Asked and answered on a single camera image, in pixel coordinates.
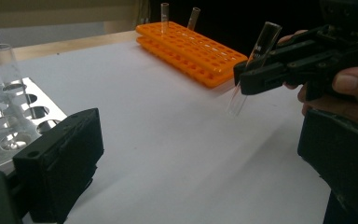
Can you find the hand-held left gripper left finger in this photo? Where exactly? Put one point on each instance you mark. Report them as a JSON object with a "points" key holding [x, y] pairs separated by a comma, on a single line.
{"points": [[59, 161]]}

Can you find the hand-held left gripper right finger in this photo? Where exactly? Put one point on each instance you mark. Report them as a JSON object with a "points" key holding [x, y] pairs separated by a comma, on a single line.
{"points": [[345, 158]]}

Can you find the clear glass test tube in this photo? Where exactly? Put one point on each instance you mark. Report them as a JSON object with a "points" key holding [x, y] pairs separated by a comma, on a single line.
{"points": [[193, 18], [164, 15], [4, 65], [265, 40]]}

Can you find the orange plastic test tube rack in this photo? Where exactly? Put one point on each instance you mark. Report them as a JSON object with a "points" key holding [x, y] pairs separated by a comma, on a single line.
{"points": [[192, 56]]}

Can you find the clear tube rack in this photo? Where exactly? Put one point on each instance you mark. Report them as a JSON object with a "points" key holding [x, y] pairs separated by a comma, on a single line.
{"points": [[18, 124]]}

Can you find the white work board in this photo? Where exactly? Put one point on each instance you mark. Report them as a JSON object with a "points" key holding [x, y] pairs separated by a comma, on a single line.
{"points": [[174, 140]]}

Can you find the light wooden table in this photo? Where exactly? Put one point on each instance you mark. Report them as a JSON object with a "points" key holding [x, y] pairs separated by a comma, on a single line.
{"points": [[59, 46]]}

